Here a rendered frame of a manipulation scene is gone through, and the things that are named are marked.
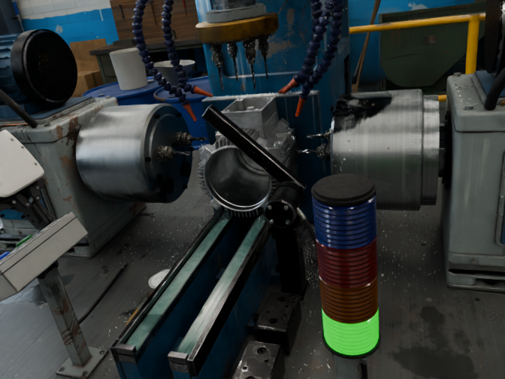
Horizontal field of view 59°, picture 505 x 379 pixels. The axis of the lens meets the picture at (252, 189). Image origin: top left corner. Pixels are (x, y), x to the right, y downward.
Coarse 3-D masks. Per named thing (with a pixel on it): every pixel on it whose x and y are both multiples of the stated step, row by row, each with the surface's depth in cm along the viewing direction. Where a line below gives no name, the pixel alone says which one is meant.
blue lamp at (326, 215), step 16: (320, 208) 41; (336, 208) 40; (352, 208) 40; (368, 208) 40; (320, 224) 42; (336, 224) 41; (352, 224) 40; (368, 224) 41; (320, 240) 43; (336, 240) 41; (352, 240) 41; (368, 240) 42
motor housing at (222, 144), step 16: (240, 128) 100; (224, 144) 95; (208, 160) 98; (224, 160) 110; (288, 160) 104; (208, 176) 102; (224, 176) 108; (240, 176) 114; (256, 176) 116; (208, 192) 102; (224, 192) 105; (240, 192) 108; (256, 192) 108; (272, 192) 96; (240, 208) 102; (256, 208) 99
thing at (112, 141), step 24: (96, 120) 107; (120, 120) 105; (144, 120) 102; (168, 120) 110; (96, 144) 105; (120, 144) 102; (144, 144) 101; (168, 144) 110; (96, 168) 105; (120, 168) 103; (144, 168) 102; (168, 168) 111; (96, 192) 110; (120, 192) 108; (144, 192) 105; (168, 192) 110
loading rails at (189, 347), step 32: (224, 224) 101; (256, 224) 99; (192, 256) 90; (224, 256) 99; (256, 256) 89; (160, 288) 80; (192, 288) 85; (224, 288) 79; (256, 288) 89; (160, 320) 74; (192, 320) 85; (224, 320) 74; (256, 320) 84; (128, 352) 67; (160, 352) 75; (192, 352) 65; (224, 352) 74
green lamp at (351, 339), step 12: (324, 324) 48; (336, 324) 46; (348, 324) 46; (360, 324) 45; (372, 324) 46; (336, 336) 47; (348, 336) 46; (360, 336) 46; (372, 336) 47; (336, 348) 48; (348, 348) 47; (360, 348) 47; (372, 348) 48
